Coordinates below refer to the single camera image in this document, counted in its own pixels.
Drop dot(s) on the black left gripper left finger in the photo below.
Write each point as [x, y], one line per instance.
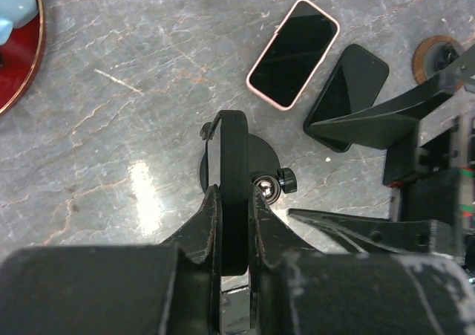
[167, 288]

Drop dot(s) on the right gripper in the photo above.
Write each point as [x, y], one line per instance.
[432, 185]

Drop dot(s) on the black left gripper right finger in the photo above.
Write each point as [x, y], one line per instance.
[295, 289]

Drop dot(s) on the black phone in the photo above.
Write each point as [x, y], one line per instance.
[234, 190]
[353, 85]

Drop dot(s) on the black round-base phone stand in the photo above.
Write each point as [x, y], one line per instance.
[265, 171]

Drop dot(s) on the wooden-base phone stand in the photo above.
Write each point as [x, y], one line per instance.
[434, 54]

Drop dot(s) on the red round tray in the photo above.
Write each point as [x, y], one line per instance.
[21, 57]

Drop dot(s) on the light blue mug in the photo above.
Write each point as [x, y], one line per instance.
[16, 14]

